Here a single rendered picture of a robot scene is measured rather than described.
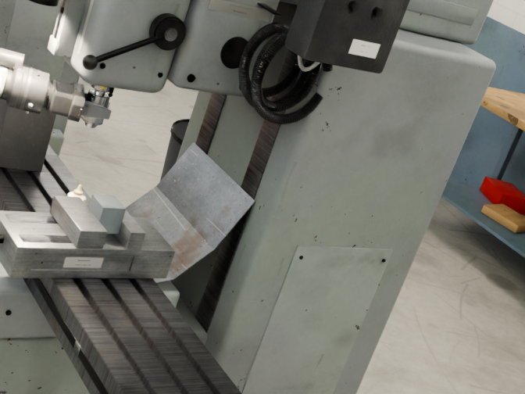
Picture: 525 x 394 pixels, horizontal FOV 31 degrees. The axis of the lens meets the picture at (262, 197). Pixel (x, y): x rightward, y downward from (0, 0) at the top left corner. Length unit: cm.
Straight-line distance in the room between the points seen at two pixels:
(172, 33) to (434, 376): 269
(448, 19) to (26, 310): 118
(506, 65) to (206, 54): 492
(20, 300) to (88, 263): 18
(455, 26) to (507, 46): 443
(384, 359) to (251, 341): 198
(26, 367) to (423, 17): 120
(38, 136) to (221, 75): 54
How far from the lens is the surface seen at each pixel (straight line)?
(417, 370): 428
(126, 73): 196
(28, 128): 234
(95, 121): 207
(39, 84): 203
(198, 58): 199
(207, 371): 179
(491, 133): 678
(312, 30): 180
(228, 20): 200
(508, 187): 633
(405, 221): 238
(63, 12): 197
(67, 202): 200
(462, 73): 228
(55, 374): 220
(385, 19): 189
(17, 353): 213
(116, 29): 192
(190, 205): 231
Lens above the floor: 188
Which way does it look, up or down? 20 degrees down
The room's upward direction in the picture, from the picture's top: 20 degrees clockwise
